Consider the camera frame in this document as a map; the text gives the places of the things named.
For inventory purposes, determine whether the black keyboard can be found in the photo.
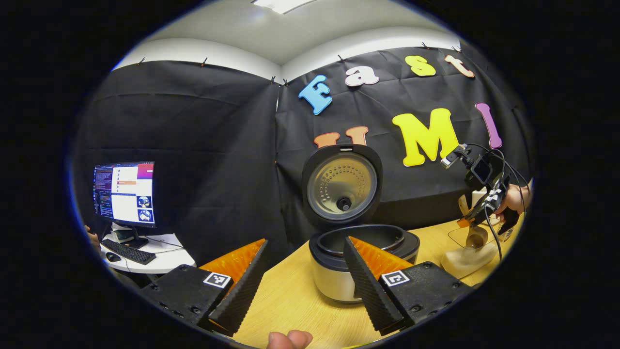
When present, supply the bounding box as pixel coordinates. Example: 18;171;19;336
101;238;157;265

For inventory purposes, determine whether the black monitor stand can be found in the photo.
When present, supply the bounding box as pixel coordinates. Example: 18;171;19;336
127;227;150;249

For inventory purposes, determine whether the black backdrop cloth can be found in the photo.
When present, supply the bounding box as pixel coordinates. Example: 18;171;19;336
72;46;533;267

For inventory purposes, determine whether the silver black rice cooker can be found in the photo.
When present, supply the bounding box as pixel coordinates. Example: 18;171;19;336
301;144;421;303

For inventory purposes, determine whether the wooden spoon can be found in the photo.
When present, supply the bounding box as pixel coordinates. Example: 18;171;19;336
459;194;487;249

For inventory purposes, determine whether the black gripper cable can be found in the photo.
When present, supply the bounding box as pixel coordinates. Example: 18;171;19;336
467;143;528;262

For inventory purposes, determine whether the white side table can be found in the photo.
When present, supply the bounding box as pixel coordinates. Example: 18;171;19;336
99;233;197;274

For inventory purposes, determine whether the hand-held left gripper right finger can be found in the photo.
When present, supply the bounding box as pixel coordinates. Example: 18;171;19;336
343;236;473;336

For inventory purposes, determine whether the computer monitor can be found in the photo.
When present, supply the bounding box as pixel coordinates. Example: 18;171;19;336
93;161;156;228

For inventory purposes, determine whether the clear plastic rice box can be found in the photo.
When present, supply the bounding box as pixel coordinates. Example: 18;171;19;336
441;224;514;279

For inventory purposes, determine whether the ceiling light panel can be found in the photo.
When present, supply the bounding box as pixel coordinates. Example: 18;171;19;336
252;0;315;14

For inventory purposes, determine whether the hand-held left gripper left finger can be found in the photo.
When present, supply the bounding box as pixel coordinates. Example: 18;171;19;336
140;238;270;336

